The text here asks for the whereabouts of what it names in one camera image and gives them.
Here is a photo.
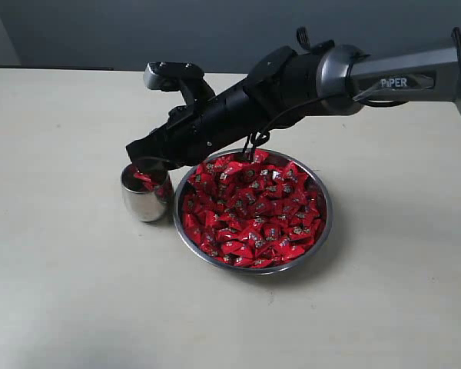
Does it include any red candy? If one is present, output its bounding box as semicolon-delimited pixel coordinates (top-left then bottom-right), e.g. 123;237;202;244
195;173;217;196
249;149;269;165
220;241;254;259
133;171;159;191

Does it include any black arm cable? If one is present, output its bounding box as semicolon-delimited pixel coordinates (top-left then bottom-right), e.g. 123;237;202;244
241;28;461;162

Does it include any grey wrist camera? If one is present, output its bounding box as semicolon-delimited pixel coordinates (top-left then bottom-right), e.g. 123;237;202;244
143;61;215;105

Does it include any steel bowl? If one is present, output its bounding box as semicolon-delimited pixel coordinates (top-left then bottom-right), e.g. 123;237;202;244
173;149;333;275

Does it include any stainless steel cup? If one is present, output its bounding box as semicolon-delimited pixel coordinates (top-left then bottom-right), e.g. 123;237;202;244
120;164;174;223

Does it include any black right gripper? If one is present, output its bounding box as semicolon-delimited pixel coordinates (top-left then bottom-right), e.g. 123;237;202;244
126;80;277;171

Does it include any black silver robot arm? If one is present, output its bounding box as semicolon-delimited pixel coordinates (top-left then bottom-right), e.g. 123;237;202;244
126;28;461;171

